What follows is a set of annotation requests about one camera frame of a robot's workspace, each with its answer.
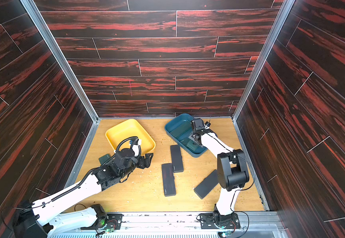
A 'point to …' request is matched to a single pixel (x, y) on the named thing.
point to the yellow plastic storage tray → (129, 128)
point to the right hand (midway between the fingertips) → (199, 136)
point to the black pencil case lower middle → (169, 185)
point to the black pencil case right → (207, 185)
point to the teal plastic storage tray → (182, 140)
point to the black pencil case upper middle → (176, 158)
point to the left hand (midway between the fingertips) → (148, 153)
